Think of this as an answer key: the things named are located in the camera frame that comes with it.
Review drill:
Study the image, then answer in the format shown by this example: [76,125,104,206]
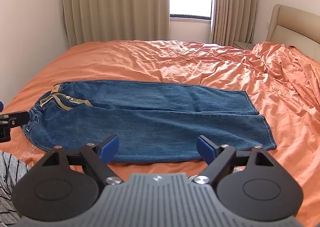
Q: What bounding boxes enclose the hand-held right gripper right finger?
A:
[192,136,277,185]

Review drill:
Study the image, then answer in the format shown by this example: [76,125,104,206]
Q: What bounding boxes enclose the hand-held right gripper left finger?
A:
[40,135,124,185]

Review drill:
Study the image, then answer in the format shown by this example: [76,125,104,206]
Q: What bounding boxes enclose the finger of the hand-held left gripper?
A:
[0,111,30,142]

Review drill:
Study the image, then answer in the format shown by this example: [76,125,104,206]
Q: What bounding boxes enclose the blue denim pants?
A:
[22,81,277,164]

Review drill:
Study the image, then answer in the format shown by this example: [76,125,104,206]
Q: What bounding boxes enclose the grey patterned clothing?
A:
[0,151,32,227]

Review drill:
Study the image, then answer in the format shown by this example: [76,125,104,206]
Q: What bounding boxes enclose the orange bed sheet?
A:
[0,39,320,227]

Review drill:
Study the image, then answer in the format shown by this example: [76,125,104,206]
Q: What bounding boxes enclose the beige nightstand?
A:
[233,40,255,51]

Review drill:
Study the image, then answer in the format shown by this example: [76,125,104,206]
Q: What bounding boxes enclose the beige curtain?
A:
[59,0,171,48]
[211,0,261,47]

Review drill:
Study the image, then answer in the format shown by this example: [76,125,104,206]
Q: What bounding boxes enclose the beige padded headboard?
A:
[265,4,320,64]

